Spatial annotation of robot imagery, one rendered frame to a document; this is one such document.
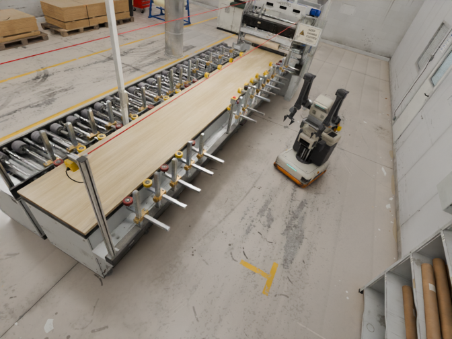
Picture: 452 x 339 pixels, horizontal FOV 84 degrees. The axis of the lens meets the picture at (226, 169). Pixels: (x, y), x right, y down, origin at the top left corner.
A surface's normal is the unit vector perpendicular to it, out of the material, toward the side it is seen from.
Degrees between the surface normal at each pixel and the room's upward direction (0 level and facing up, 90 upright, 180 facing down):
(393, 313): 0
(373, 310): 0
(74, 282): 0
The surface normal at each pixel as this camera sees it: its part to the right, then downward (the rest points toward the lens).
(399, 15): -0.44, 0.57
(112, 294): 0.15, -0.72
